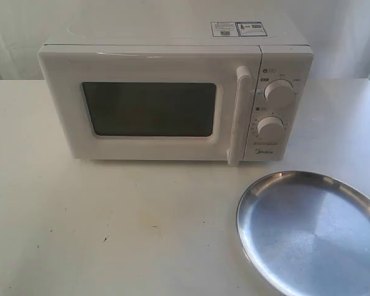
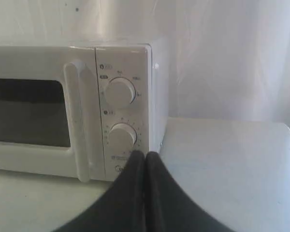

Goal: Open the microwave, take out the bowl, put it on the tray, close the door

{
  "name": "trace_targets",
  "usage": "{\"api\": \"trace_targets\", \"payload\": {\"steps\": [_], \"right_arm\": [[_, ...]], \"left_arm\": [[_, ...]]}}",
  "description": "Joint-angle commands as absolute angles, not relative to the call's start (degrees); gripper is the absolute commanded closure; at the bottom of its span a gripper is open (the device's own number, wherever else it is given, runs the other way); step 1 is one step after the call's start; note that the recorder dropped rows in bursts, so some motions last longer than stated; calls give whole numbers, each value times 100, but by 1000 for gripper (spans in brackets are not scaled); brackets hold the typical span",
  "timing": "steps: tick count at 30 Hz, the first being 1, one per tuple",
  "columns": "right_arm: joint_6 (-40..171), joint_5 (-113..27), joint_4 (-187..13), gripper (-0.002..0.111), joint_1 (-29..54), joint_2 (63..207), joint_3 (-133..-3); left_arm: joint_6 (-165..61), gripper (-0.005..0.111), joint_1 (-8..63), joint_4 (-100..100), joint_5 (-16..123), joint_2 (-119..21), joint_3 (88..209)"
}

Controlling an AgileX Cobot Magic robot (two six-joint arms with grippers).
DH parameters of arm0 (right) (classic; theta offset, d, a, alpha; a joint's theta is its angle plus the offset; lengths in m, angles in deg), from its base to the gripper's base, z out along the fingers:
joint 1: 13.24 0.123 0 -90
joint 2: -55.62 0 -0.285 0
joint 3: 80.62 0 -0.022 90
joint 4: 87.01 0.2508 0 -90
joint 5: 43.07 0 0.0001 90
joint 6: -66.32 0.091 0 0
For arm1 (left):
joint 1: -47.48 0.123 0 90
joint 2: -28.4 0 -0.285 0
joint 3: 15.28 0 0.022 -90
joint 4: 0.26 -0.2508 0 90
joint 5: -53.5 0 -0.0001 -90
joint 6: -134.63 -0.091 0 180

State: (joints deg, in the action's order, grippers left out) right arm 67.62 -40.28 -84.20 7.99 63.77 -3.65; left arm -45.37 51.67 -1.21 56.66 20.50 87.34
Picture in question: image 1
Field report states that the round stainless steel tray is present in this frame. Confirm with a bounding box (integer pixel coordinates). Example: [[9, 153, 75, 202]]
[[236, 171, 370, 295]]

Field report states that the upper white control knob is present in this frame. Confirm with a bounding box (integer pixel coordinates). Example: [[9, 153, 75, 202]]
[[264, 80, 295, 107]]

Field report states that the lower white control knob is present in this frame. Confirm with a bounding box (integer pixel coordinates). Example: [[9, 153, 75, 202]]
[[257, 117, 284, 140]]

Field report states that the white control knob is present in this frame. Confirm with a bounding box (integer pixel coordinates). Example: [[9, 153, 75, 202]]
[[264, 80, 295, 107], [257, 117, 284, 140]]

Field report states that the white microwave oven body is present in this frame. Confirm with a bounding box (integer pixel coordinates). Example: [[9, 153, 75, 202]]
[[41, 21, 313, 163]]

